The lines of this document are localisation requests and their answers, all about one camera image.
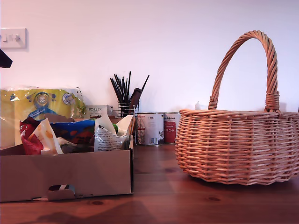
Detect red white Maltesers bunnies bag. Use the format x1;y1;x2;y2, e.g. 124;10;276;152
19;116;64;156

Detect blue mini eggs bag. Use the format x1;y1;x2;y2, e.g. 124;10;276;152
50;119;96;154

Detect brown cardboard box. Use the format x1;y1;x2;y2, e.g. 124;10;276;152
0;111;136;203

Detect white Porlex box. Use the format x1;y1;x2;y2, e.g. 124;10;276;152
85;104;114;121

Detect yellow kitchen towel pack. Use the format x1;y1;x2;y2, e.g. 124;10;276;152
0;85;87;150

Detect black chopstick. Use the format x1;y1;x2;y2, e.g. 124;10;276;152
114;74;126;104
127;70;132;104
139;74;150;94
109;77;122;104

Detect red and white tin can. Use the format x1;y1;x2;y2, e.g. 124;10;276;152
163;112;182;144

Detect white wall light switch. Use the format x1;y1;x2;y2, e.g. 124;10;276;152
0;28;28;50

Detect chrome wire utensil holder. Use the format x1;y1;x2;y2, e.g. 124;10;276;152
118;100;141;143

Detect brown wooden utensil handle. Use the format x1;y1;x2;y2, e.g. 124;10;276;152
129;87;142;115

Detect woven wicker basket with handle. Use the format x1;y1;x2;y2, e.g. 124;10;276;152
174;29;299;186

